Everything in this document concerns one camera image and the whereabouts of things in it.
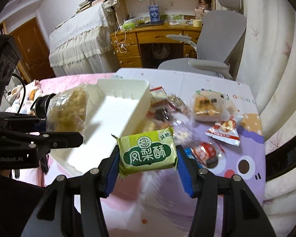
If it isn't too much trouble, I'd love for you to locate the pink bed cover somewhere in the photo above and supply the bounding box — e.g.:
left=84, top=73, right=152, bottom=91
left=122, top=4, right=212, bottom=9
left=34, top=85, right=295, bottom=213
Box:
left=25, top=73, right=119, bottom=188

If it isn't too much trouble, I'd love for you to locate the blue gift bag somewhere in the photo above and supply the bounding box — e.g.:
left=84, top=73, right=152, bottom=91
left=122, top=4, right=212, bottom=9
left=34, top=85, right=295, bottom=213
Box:
left=148, top=0, right=162, bottom=24

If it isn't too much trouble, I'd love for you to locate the black round object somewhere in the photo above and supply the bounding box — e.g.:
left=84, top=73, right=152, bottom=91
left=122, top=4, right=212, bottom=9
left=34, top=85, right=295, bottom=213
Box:
left=31, top=94, right=56, bottom=116

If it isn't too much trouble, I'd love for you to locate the lace-covered piano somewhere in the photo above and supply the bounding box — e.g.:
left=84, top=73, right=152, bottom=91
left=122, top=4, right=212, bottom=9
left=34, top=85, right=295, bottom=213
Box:
left=48, top=4, right=119, bottom=77

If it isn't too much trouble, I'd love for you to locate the green pastry packet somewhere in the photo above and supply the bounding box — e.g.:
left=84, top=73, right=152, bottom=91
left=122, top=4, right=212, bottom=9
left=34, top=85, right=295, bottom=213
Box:
left=111, top=126, right=178, bottom=178

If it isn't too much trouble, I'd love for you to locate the white plastic organizer box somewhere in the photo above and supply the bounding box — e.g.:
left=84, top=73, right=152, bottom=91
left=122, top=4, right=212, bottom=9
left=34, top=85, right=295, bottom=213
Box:
left=49, top=78, right=151, bottom=176

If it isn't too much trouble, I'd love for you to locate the small red snack packet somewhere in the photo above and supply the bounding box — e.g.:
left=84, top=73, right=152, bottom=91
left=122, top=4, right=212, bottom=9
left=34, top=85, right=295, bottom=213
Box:
left=185, top=141, right=224, bottom=167

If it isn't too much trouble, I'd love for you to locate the clear crinkled snack packet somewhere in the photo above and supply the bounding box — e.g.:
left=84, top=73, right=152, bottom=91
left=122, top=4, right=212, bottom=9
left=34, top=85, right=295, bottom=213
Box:
left=168, top=94, right=190, bottom=115

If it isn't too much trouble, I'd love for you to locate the red white triangular packet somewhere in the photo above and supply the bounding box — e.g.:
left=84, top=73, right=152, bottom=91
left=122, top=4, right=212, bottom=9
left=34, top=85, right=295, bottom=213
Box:
left=205, top=118, right=241, bottom=146

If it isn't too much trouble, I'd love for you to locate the dark metal frame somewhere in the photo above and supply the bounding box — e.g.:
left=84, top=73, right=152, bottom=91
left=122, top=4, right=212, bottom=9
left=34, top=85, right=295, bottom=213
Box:
left=264, top=138, right=296, bottom=182

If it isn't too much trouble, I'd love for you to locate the white leaf-print curtain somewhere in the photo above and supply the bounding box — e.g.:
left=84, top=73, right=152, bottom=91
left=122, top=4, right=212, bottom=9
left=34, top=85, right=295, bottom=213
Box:
left=233, top=0, right=296, bottom=237

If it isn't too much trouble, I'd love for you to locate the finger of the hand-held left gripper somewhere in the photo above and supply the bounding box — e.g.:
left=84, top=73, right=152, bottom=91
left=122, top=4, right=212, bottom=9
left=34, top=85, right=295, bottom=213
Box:
left=0, top=130, right=84, bottom=153
left=0, top=112, right=48, bottom=132

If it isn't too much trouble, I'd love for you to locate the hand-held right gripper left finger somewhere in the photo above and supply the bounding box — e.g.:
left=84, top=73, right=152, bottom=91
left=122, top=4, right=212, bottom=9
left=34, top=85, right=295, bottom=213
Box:
left=25, top=150, right=121, bottom=237

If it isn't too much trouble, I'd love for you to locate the clear orange pastry packet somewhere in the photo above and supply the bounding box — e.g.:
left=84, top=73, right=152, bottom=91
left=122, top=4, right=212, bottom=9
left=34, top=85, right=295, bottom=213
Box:
left=190, top=89, right=233, bottom=122

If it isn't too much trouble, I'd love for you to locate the green bag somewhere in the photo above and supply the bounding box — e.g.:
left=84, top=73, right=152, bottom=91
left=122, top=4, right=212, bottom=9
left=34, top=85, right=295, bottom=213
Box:
left=122, top=17, right=139, bottom=31

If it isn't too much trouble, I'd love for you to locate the clear rice cracker packet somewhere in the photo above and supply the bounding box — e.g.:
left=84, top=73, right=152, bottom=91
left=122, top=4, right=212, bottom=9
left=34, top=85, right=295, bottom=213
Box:
left=45, top=84, right=89, bottom=140

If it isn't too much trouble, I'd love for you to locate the floral fabric bag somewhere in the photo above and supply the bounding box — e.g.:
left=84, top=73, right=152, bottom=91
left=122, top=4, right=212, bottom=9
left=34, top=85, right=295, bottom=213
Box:
left=104, top=0, right=120, bottom=13

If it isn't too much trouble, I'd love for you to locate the white plastic bag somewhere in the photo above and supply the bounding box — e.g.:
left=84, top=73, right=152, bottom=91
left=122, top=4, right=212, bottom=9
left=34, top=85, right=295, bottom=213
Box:
left=151, top=43, right=170, bottom=60

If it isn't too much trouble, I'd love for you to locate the black cable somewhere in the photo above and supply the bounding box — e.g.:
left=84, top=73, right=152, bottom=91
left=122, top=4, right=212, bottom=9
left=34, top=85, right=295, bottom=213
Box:
left=12, top=73, right=27, bottom=114

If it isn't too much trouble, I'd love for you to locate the grey office chair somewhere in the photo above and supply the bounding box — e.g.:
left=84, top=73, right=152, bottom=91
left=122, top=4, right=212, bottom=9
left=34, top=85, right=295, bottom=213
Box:
left=158, top=0, right=247, bottom=79

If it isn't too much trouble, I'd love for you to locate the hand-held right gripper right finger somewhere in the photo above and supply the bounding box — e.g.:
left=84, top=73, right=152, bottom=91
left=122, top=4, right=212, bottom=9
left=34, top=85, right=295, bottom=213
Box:
left=176, top=144, right=278, bottom=237

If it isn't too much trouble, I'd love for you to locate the brown wooden door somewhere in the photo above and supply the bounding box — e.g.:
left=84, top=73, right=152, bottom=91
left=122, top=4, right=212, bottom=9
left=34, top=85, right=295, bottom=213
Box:
left=10, top=17, right=56, bottom=84

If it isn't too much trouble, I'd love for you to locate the stack of books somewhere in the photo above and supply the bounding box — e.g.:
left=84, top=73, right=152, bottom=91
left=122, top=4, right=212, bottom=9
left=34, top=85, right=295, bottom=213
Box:
left=75, top=0, right=94, bottom=14

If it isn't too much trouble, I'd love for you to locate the doll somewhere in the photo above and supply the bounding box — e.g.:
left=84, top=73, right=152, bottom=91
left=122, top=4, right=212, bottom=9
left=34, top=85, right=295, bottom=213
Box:
left=194, top=0, right=213, bottom=20

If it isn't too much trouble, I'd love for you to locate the white cable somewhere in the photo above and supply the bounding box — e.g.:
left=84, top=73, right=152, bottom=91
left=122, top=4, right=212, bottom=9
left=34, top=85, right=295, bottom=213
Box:
left=113, top=25, right=130, bottom=53

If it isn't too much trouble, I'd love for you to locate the pale yellow snack packet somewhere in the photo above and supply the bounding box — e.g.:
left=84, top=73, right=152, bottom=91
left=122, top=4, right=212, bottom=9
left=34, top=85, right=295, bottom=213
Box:
left=142, top=118, right=166, bottom=134

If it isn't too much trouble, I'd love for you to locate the wooden bookshelf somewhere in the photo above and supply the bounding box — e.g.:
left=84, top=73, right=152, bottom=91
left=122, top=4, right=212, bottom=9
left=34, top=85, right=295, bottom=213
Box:
left=106, top=0, right=216, bottom=23

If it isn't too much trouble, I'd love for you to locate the printed plush blanket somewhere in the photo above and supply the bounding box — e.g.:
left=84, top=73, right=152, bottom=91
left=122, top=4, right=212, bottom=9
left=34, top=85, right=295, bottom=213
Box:
left=5, top=79, right=43, bottom=114

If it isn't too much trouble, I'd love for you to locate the clear blurry snack packet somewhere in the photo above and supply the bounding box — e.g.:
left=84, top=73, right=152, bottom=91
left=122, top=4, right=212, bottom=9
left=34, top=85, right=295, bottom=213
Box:
left=171, top=118, right=196, bottom=145

